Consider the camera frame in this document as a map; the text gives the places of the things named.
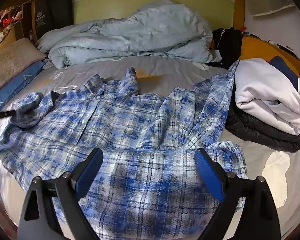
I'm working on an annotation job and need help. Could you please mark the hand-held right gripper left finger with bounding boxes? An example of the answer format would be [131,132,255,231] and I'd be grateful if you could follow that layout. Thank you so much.
[17,147,104,240]

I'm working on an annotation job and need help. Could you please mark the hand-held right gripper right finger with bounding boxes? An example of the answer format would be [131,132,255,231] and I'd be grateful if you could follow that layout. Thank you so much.
[194,148,282,240]

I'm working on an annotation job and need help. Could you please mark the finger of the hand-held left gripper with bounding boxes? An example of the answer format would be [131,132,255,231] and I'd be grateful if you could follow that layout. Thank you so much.
[0,110,17,121]

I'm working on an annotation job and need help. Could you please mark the blue plaid shirt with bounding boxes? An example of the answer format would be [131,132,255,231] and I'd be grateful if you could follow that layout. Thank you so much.
[0,60,248,240]

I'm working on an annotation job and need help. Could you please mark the blue pillow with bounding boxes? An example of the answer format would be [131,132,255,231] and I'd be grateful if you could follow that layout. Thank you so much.
[0,60,47,125]

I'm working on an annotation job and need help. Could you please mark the beige pillow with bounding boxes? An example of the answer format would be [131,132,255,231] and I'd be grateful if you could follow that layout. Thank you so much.
[0,38,47,98]

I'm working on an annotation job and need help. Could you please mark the black puffer jacket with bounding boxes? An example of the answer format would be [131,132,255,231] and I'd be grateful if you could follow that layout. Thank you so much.
[225,102,300,153]

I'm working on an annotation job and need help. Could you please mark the white sock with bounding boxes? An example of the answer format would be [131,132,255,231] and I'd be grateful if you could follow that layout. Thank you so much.
[262,151,291,208]

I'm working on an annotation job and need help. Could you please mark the cluttered wooden shelf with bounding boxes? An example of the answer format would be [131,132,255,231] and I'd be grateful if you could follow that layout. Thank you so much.
[0,4,33,53]

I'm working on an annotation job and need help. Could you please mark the white and navy hoodie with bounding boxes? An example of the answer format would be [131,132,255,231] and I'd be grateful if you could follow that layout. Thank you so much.
[234,56,300,136]

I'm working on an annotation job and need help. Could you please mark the black bag by headboard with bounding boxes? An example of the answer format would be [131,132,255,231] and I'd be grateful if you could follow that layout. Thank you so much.
[31,0,74,42]

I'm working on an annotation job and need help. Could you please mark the light blue duvet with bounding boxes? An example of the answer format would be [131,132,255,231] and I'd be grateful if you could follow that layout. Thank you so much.
[36,0,222,68]

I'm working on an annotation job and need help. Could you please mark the wooden bed frame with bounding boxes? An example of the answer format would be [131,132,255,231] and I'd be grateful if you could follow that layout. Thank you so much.
[234,0,300,78]

